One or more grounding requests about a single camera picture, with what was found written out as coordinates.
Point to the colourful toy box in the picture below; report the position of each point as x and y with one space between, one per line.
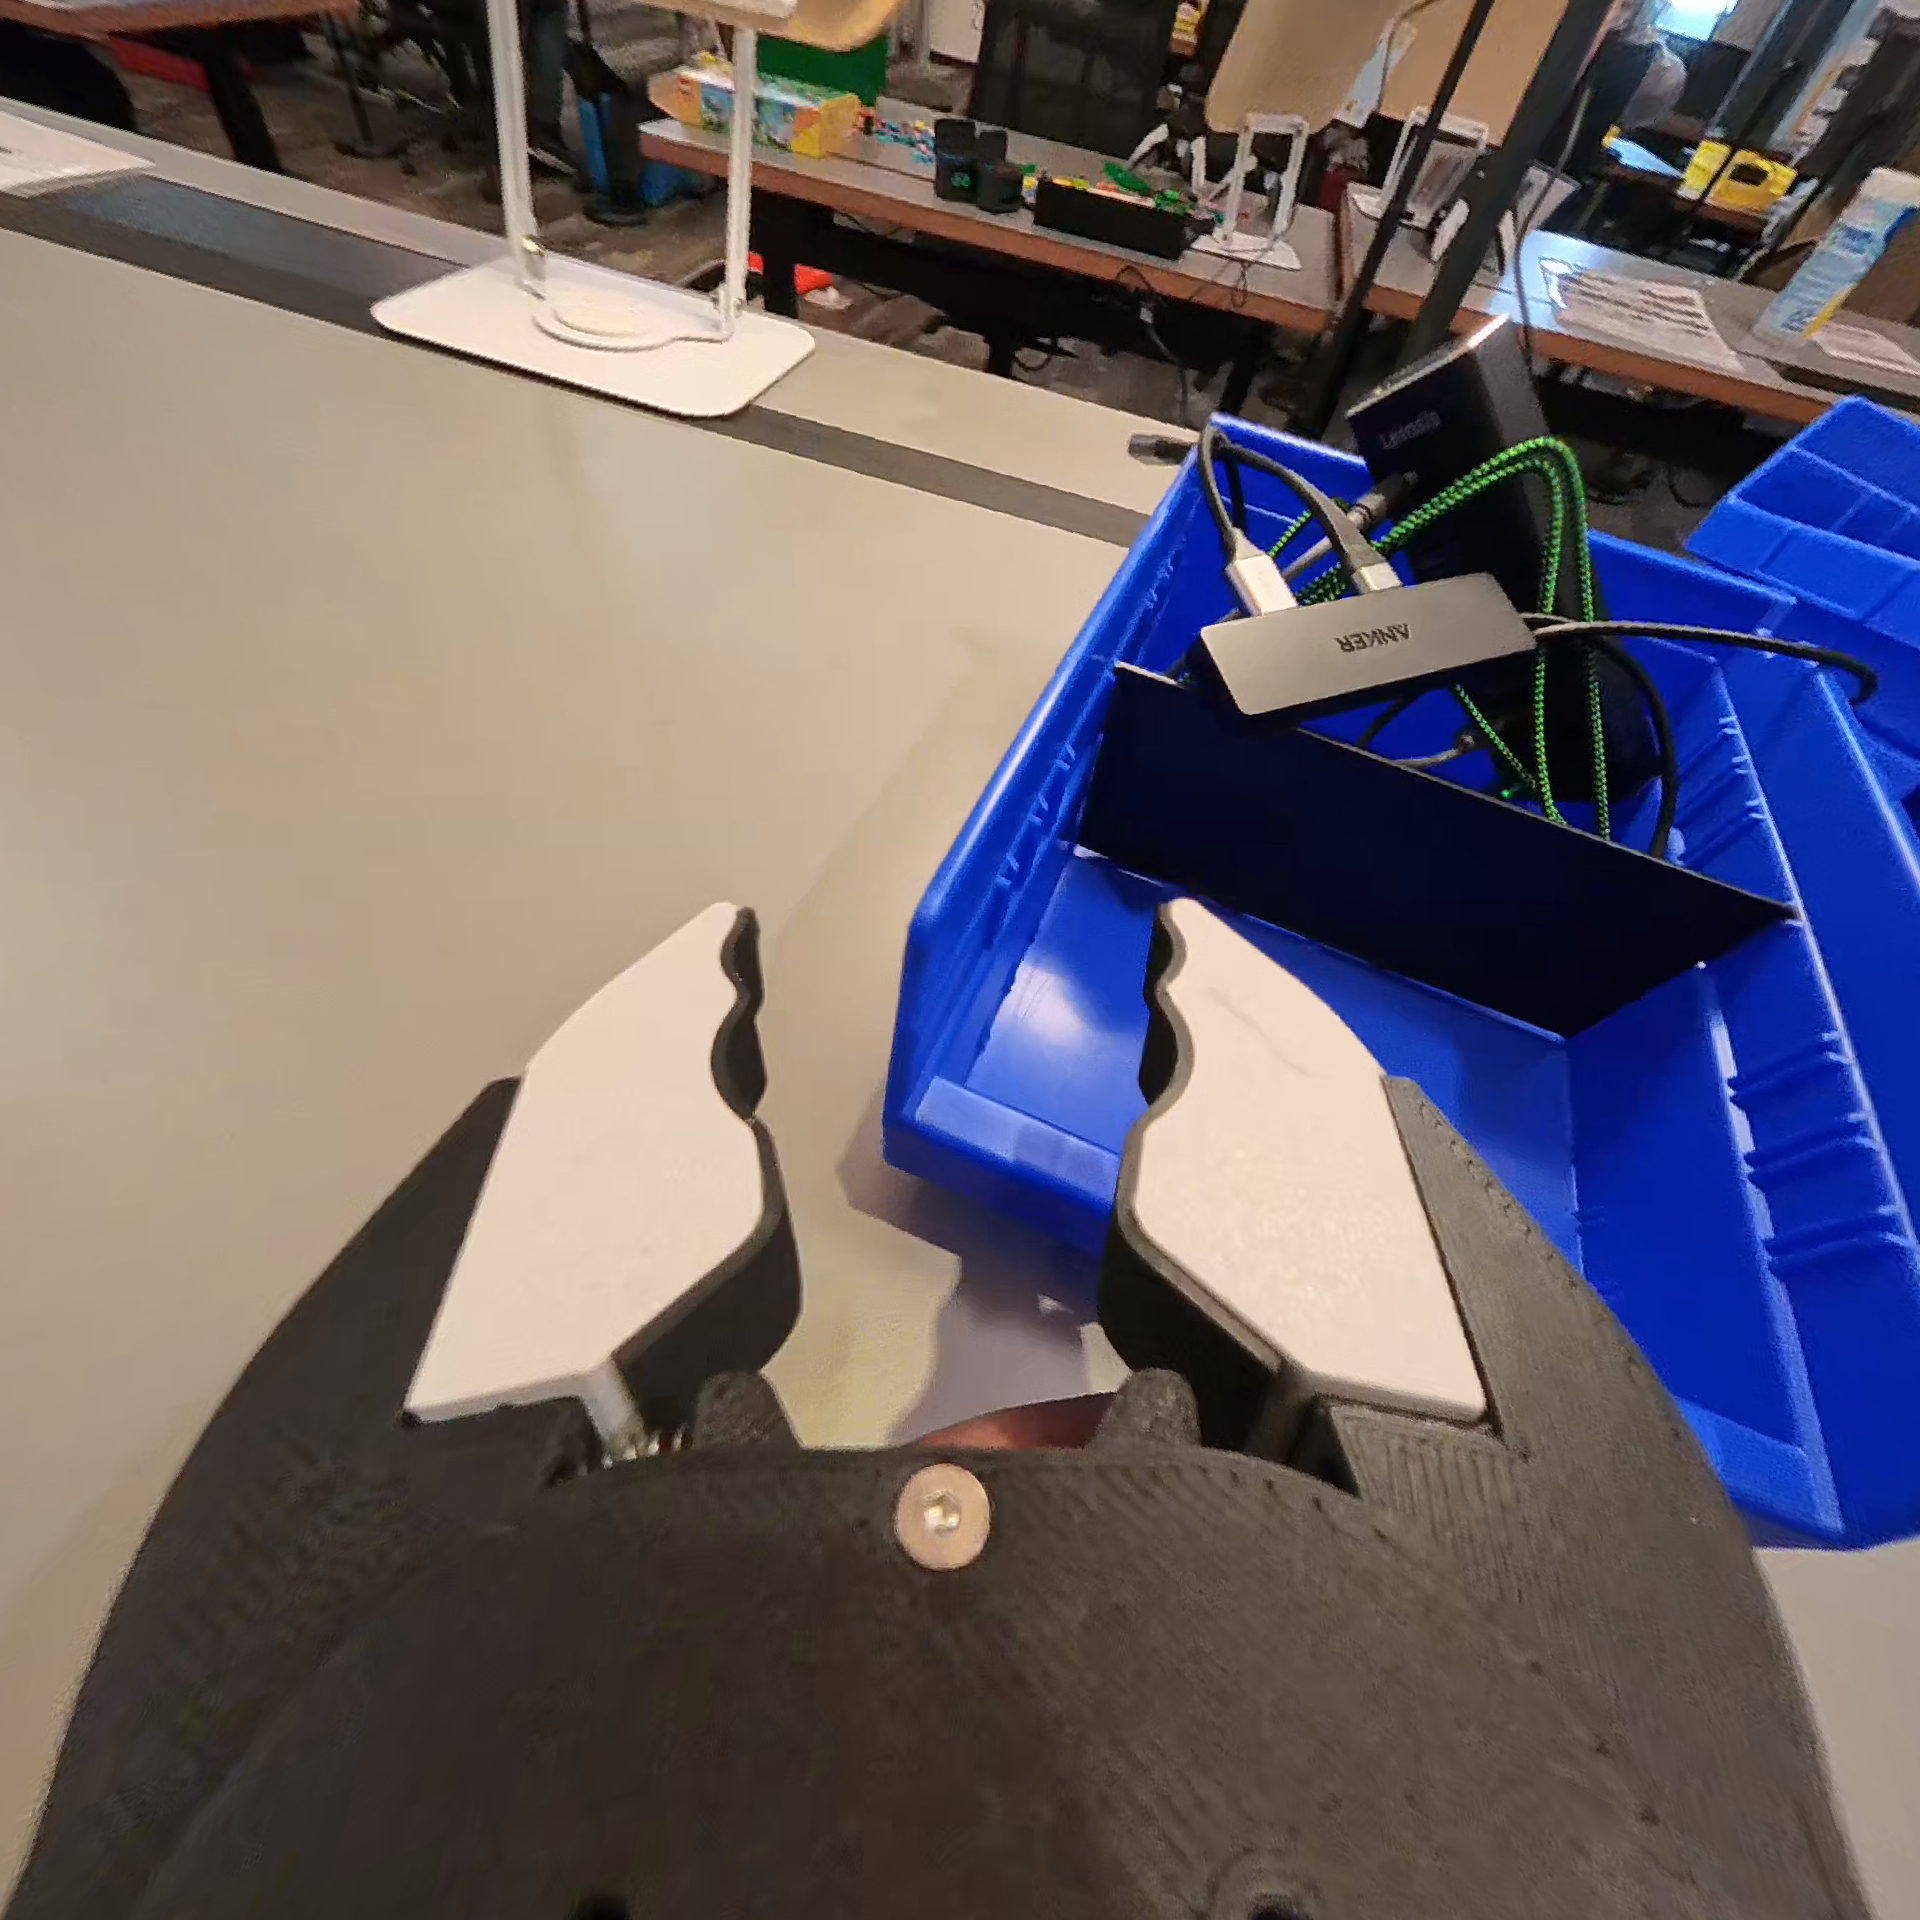
765 106

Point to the grey work table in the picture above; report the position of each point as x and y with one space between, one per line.
1440 271

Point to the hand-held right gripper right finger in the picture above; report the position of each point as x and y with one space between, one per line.
1289 1199

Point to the black box-shaped USB hub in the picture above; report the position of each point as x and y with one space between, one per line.
1411 429

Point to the wooden edged table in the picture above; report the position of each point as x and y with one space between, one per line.
182 13

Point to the nested blue bin stack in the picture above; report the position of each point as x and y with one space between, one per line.
1828 510

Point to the black speaker bar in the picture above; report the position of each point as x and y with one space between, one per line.
1110 214

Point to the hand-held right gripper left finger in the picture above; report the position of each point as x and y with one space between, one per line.
599 1199

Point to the printed papers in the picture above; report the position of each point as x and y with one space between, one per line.
1643 315

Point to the slim grey USB hub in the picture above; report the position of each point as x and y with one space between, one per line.
1351 645

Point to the printed paper sheet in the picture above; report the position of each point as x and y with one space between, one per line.
60 151

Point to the black green device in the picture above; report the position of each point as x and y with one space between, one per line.
983 174

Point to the black bin divider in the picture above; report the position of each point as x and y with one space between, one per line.
1426 870

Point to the blue white wipes pack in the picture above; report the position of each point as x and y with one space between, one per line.
1847 271

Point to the blue storage bin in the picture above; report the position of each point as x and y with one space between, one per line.
1652 1199

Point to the grey desk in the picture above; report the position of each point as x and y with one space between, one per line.
377 674

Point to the black stand pole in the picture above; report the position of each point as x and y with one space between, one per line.
1483 181

